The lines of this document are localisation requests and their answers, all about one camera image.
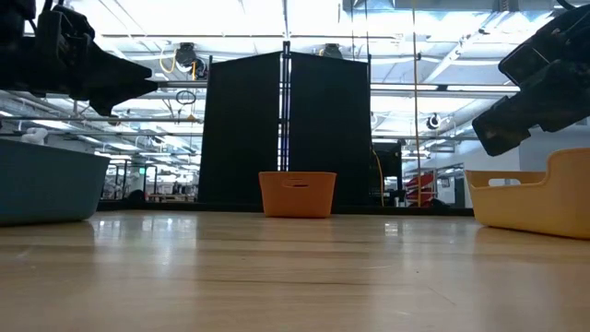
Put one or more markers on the black folding partition screen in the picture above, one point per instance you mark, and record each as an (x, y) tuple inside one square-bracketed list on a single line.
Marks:
[(239, 129)]

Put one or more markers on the teal plastic bin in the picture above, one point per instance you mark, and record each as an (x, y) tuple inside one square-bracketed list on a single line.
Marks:
[(46, 184)]

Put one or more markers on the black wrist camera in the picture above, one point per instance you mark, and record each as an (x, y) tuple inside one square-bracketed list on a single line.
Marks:
[(64, 32), (544, 50)]

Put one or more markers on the red storage rack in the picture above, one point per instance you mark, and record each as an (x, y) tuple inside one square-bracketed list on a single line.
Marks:
[(420, 186)]

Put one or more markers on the black office chair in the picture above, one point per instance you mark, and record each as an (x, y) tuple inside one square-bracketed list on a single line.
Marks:
[(136, 196)]

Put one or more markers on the black equipment cabinet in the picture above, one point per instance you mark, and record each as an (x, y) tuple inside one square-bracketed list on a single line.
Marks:
[(391, 170)]

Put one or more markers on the orange plastic bin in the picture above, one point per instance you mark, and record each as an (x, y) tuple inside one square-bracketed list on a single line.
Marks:
[(297, 191)]

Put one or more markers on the black ceiling-hung device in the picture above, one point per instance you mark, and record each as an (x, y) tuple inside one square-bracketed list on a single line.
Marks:
[(186, 54), (332, 50)]

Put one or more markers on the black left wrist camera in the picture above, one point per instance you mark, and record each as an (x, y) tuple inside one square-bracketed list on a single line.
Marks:
[(64, 32)]

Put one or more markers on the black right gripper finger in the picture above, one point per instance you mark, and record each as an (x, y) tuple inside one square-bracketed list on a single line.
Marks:
[(507, 126)]

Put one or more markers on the thin vertical pole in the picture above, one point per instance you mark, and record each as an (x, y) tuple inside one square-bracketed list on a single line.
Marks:
[(416, 115)]

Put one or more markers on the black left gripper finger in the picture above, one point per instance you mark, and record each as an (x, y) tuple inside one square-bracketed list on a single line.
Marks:
[(120, 71), (124, 97)]

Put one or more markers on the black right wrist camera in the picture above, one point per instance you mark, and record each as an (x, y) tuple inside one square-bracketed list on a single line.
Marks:
[(544, 50)]

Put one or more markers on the yellow plastic bin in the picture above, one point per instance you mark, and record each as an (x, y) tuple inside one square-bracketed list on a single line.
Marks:
[(530, 203)]

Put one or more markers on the white pipe fitting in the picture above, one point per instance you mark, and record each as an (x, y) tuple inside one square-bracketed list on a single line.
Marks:
[(34, 135)]

